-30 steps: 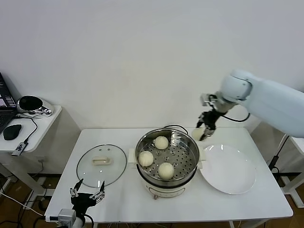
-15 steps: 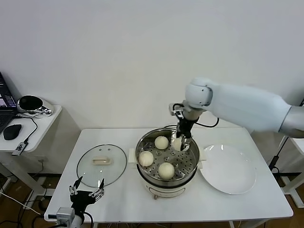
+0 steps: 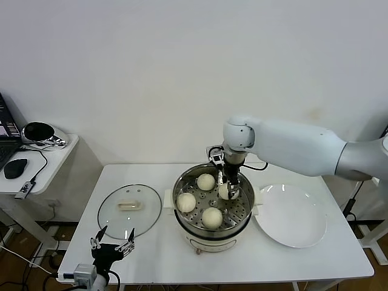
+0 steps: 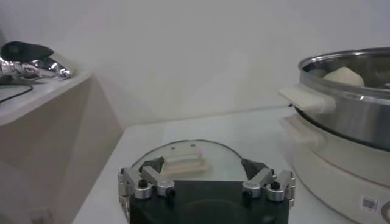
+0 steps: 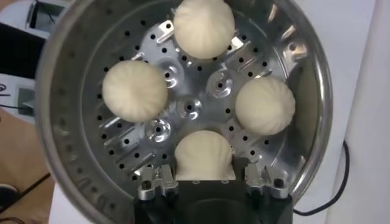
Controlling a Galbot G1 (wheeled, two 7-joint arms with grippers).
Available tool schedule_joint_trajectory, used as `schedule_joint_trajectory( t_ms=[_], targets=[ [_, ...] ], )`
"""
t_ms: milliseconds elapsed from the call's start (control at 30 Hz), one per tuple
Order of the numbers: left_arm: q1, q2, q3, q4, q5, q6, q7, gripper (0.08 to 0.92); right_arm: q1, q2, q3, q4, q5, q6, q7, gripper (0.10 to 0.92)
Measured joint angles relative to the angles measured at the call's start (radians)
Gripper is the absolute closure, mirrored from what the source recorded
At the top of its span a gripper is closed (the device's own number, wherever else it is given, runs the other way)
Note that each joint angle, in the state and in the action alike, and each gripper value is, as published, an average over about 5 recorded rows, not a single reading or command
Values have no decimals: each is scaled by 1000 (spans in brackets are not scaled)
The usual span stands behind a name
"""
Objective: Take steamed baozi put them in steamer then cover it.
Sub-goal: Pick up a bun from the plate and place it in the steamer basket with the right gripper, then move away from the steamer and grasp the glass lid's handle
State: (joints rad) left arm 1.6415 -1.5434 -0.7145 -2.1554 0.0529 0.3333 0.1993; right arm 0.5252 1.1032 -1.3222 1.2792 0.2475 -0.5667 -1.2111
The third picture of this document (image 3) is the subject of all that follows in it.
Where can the black computer mouse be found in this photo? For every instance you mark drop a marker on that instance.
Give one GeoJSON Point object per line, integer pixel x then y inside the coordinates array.
{"type": "Point", "coordinates": [15, 168]}

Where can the white round plate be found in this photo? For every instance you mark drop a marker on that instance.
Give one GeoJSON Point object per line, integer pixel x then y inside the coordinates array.
{"type": "Point", "coordinates": [282, 218]}

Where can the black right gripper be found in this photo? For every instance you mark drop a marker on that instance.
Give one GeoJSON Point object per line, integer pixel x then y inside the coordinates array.
{"type": "Point", "coordinates": [232, 172]}

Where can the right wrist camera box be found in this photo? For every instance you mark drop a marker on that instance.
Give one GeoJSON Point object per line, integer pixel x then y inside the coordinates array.
{"type": "Point", "coordinates": [215, 156]}

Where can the black power adapter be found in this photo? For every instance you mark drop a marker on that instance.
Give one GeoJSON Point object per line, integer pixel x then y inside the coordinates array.
{"type": "Point", "coordinates": [350, 206]}

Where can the stainless steel steamer basket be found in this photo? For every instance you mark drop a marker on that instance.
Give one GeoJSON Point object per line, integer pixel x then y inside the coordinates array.
{"type": "Point", "coordinates": [246, 197]}

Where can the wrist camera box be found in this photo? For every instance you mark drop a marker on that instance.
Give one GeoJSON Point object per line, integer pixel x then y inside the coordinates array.
{"type": "Point", "coordinates": [85, 272]}
{"type": "Point", "coordinates": [215, 156]}

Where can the dark round floor object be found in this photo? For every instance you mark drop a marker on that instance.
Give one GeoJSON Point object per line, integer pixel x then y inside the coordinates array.
{"type": "Point", "coordinates": [56, 260]}

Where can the chrome dome device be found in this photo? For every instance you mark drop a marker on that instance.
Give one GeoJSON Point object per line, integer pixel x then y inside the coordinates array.
{"type": "Point", "coordinates": [38, 131]}

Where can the white side table with mouse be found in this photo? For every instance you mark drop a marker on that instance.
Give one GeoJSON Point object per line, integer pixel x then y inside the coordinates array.
{"type": "Point", "coordinates": [54, 163]}

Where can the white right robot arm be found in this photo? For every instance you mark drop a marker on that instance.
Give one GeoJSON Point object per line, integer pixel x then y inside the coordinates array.
{"type": "Point", "coordinates": [288, 142]}

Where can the white steamed baozi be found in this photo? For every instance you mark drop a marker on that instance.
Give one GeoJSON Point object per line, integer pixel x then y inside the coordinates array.
{"type": "Point", "coordinates": [212, 217]}
{"type": "Point", "coordinates": [225, 191]}
{"type": "Point", "coordinates": [185, 202]}
{"type": "Point", "coordinates": [206, 182]}

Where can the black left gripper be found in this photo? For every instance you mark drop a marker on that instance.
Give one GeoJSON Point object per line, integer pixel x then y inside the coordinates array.
{"type": "Point", "coordinates": [107, 254]}

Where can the black laptop with lit screen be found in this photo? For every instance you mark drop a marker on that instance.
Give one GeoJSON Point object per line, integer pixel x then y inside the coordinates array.
{"type": "Point", "coordinates": [7, 127]}

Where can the grey usb hub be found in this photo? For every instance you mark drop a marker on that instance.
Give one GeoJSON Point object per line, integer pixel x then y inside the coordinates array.
{"type": "Point", "coordinates": [25, 190]}

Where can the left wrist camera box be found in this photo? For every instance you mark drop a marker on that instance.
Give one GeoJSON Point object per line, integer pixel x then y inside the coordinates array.
{"type": "Point", "coordinates": [85, 272]}

